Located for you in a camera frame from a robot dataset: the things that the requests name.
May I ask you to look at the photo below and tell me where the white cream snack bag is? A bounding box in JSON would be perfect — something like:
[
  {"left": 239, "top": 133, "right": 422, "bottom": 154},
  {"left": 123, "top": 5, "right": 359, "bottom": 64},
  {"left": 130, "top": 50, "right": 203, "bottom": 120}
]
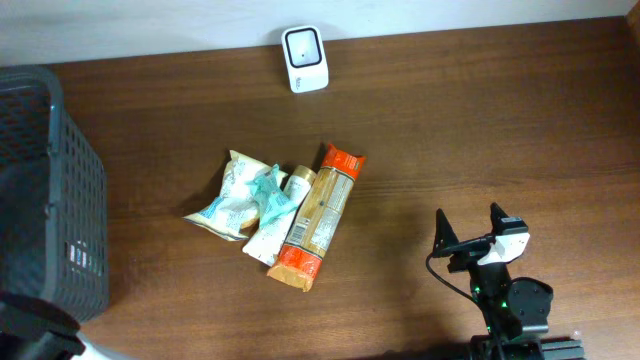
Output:
[{"left": 184, "top": 150, "right": 288, "bottom": 241}]

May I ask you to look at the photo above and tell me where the white tube with gold cap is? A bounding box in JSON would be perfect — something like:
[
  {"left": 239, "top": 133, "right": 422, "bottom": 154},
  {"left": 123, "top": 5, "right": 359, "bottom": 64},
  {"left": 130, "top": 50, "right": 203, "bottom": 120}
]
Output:
[{"left": 242, "top": 165, "right": 316, "bottom": 266}]

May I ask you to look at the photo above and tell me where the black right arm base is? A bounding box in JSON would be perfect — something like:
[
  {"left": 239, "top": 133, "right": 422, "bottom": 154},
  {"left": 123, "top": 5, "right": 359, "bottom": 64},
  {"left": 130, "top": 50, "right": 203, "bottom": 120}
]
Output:
[{"left": 463, "top": 336, "right": 586, "bottom": 360}]

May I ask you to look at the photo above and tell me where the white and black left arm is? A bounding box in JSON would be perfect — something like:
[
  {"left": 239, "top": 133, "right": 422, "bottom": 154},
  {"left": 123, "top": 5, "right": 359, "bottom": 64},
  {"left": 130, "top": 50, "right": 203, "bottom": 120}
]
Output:
[{"left": 1, "top": 291, "right": 132, "bottom": 360}]

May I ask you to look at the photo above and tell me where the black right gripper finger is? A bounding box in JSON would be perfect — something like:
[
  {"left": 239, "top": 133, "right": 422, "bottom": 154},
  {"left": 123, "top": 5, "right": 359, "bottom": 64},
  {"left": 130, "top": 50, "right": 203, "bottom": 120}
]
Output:
[
  {"left": 433, "top": 208, "right": 459, "bottom": 249},
  {"left": 490, "top": 202, "right": 508, "bottom": 234}
]

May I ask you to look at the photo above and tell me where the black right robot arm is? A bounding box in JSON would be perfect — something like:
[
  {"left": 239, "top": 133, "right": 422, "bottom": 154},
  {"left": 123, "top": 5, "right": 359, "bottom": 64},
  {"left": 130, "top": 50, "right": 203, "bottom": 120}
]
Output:
[{"left": 429, "top": 203, "right": 553, "bottom": 342}]

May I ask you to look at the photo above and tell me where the white barcode scanner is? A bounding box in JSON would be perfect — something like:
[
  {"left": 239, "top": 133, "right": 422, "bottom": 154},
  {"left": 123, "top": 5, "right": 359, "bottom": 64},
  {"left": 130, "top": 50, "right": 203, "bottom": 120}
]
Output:
[{"left": 281, "top": 25, "right": 329, "bottom": 94}]

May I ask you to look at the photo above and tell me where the grey plastic mesh basket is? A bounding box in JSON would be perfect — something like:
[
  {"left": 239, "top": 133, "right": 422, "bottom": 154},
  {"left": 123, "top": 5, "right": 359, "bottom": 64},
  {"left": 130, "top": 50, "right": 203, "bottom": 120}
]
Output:
[{"left": 1, "top": 66, "right": 109, "bottom": 323}]

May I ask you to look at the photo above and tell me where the teal plastic packet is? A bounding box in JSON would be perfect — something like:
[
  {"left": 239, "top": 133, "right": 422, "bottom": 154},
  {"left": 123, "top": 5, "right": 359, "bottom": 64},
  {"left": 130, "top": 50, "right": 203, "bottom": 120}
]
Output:
[{"left": 248, "top": 164, "right": 297, "bottom": 229}]

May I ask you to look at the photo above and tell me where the orange spaghetti packet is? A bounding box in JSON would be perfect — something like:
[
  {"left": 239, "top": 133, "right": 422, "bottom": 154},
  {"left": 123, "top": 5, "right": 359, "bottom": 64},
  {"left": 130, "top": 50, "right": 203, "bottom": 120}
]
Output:
[{"left": 267, "top": 145, "right": 366, "bottom": 292}]

